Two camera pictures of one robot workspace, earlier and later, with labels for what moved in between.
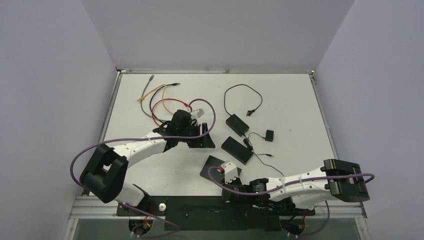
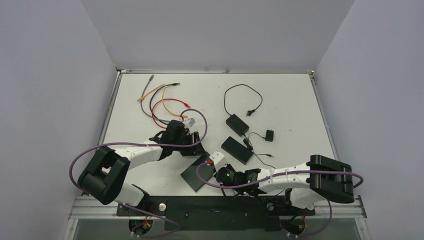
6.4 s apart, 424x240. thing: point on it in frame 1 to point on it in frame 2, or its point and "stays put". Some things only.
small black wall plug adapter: (269, 135) stays put
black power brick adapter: (237, 124) stays put
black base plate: (214, 213) stays put
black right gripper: (230, 184) to (219, 175)
